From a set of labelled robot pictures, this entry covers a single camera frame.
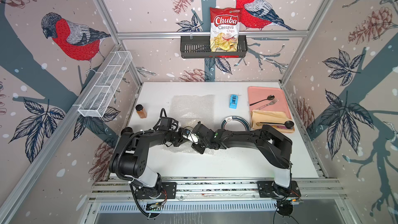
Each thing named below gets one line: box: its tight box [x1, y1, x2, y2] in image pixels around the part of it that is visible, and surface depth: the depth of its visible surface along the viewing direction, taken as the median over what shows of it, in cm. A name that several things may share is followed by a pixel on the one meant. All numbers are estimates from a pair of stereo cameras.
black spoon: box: [249, 94, 276, 106], surface depth 112 cm
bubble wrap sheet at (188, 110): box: [169, 94, 216, 131], surface depth 106 cm
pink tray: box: [247, 86, 292, 119], surface depth 110 cm
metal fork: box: [255, 98, 280, 110], surface depth 109 cm
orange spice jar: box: [135, 103, 148, 119], surface depth 98 cm
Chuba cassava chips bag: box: [208, 6, 243, 59], surface depth 87 cm
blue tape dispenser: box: [229, 93, 239, 109], surface depth 109 cm
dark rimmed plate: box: [220, 115, 252, 132], surface depth 97 cm
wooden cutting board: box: [251, 109, 295, 133], surface depth 102 cm
